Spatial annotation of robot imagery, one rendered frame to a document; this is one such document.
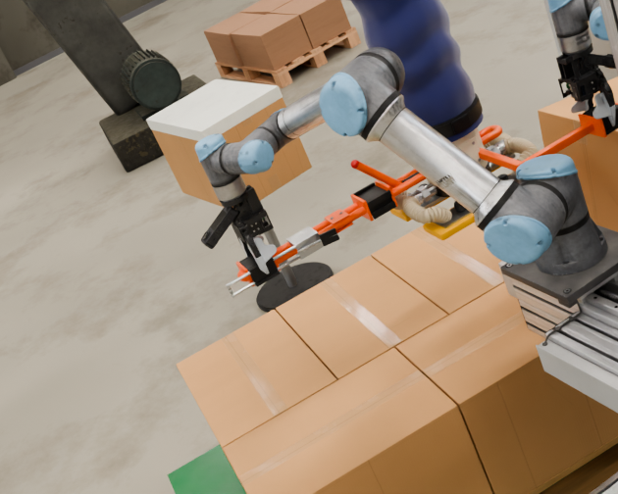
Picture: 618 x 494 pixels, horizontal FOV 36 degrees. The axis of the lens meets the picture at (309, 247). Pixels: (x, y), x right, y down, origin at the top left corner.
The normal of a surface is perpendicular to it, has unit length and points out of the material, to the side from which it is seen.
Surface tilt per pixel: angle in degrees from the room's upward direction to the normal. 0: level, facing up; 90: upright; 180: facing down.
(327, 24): 90
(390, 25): 76
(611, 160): 83
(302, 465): 0
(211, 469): 0
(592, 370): 0
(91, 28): 90
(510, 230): 96
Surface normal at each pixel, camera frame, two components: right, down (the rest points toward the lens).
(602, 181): -0.89, 0.38
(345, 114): -0.63, 0.48
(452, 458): 0.35, 0.30
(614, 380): -0.37, -0.82
